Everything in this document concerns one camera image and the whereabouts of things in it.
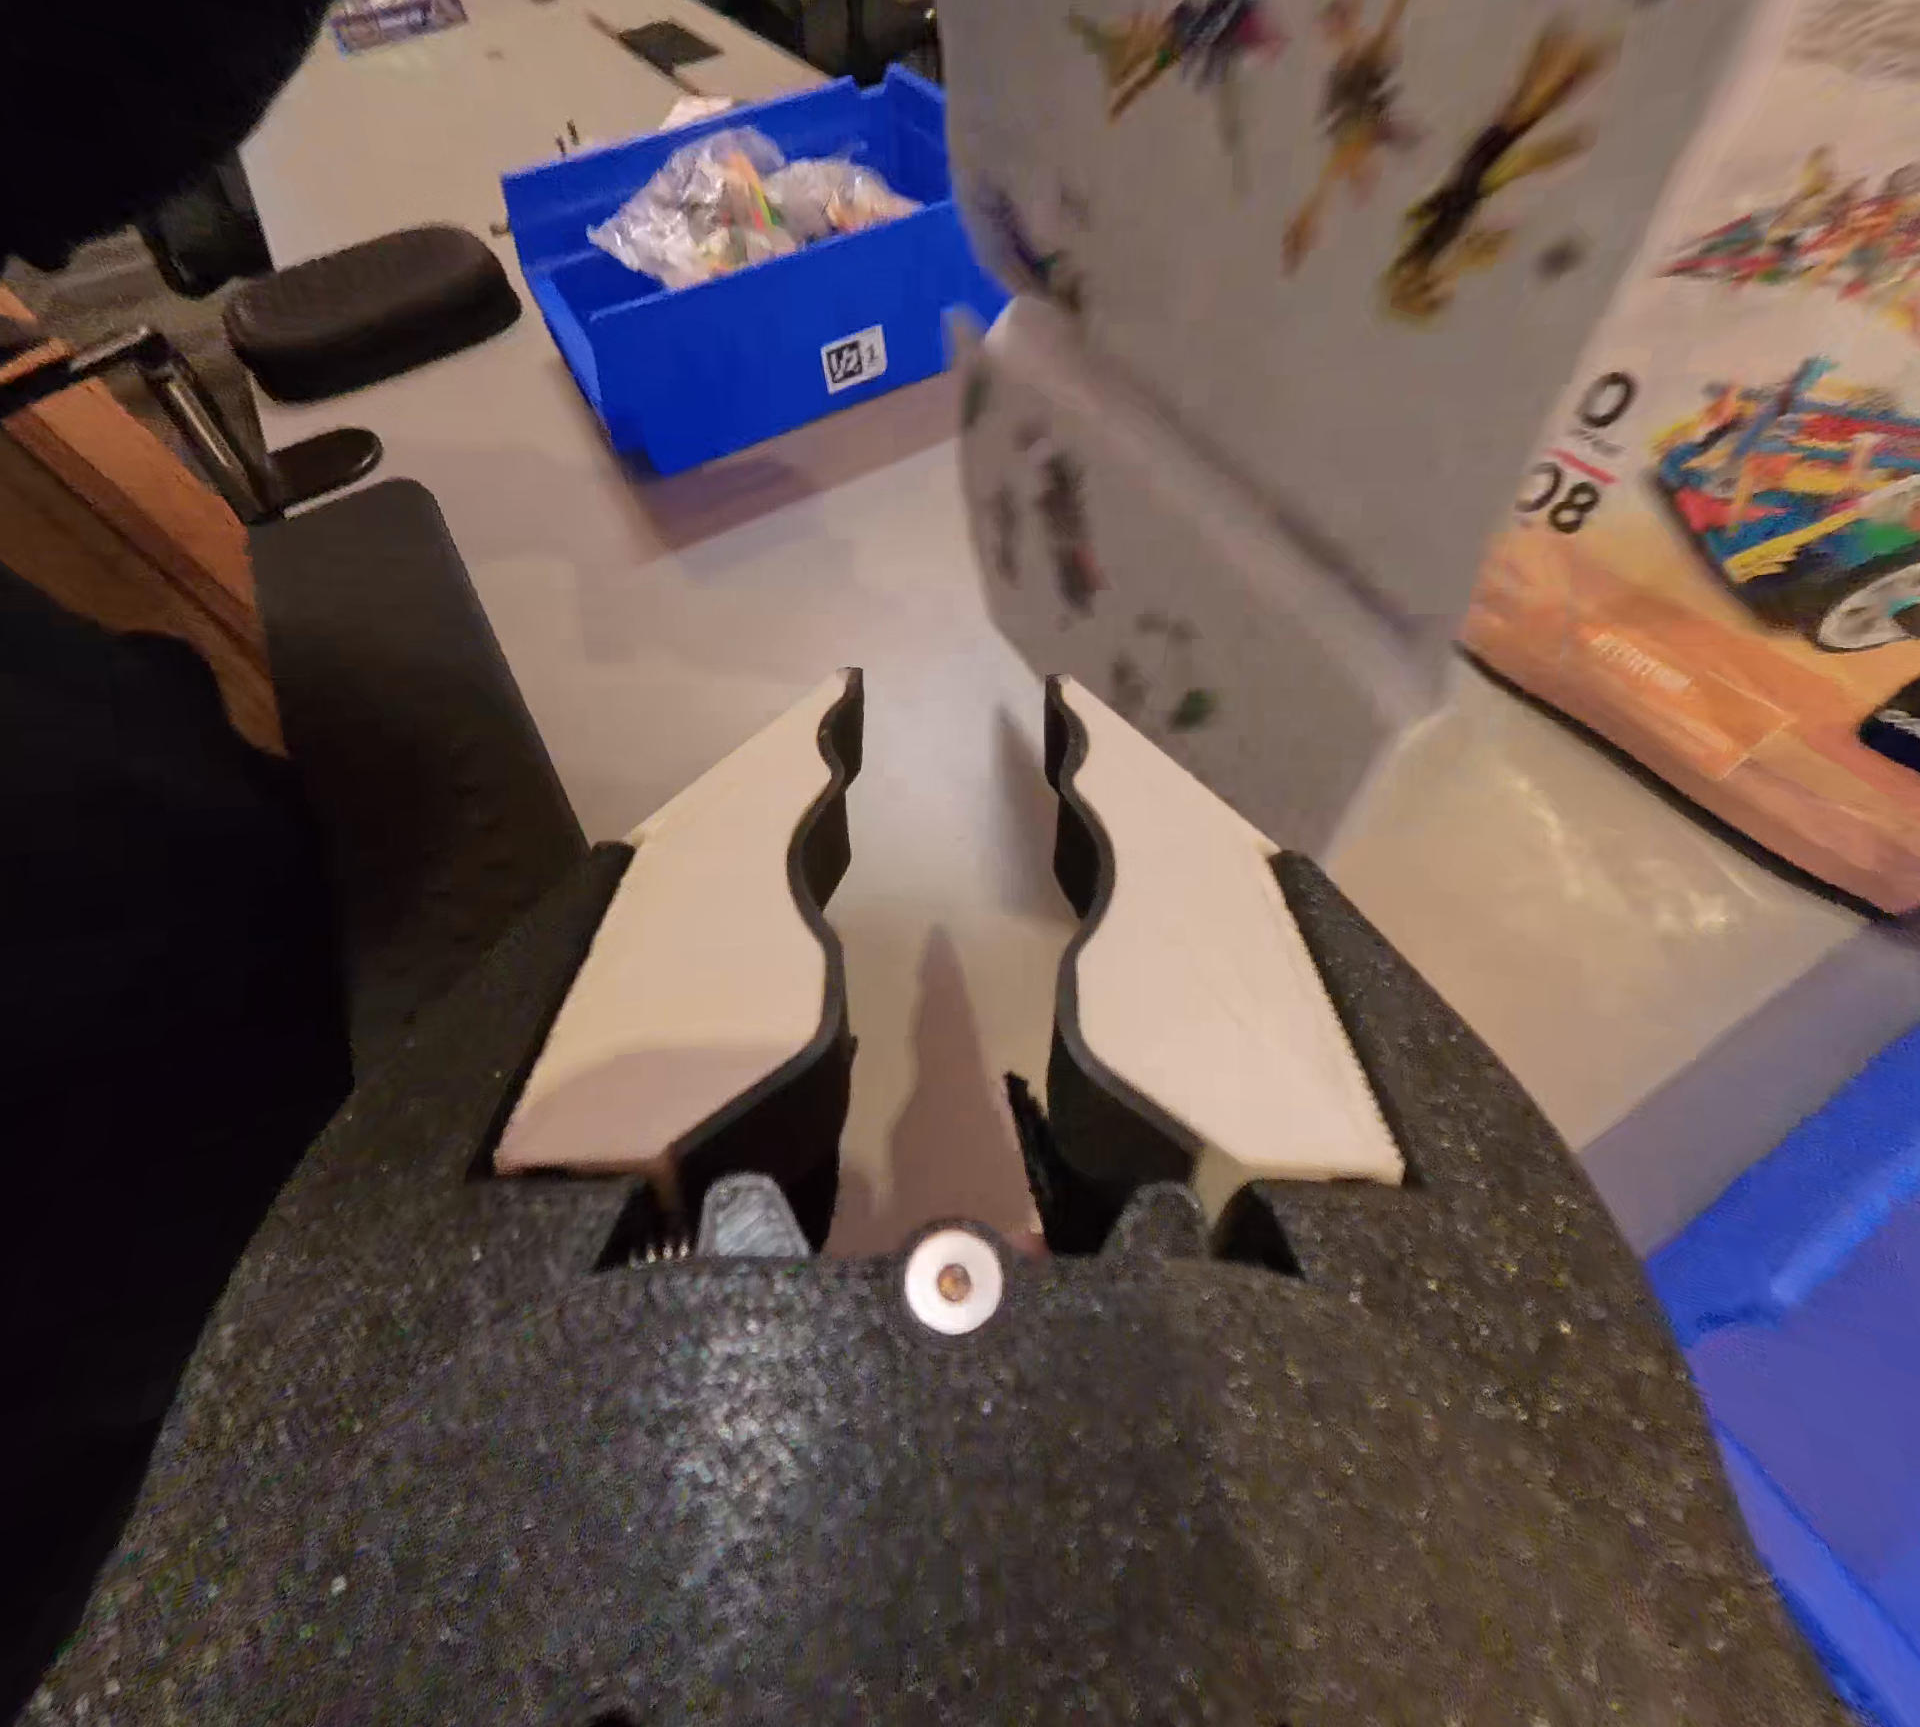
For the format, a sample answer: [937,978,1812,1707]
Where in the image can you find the toy instruction booklet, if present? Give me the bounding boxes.
[903,0,1850,830]

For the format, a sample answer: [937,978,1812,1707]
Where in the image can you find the blue printed box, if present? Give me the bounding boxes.
[330,0,461,58]

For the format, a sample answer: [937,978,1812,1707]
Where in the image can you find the black chair armrest pad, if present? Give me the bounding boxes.
[245,478,589,1076]
[221,228,523,406]

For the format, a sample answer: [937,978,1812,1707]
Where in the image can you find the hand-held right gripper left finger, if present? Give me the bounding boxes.
[491,666,870,1182]

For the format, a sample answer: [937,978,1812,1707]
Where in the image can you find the toy building set bag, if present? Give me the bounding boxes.
[1458,0,1920,920]

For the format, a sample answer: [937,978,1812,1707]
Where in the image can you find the blue plastic bin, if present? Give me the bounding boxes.
[1642,1022,1920,1727]
[497,62,1010,480]

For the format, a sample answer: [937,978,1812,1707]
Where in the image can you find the person's black-clothed torso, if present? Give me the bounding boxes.
[0,558,370,1699]

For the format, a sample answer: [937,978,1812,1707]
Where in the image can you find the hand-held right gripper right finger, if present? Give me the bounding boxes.
[1037,672,1410,1196]

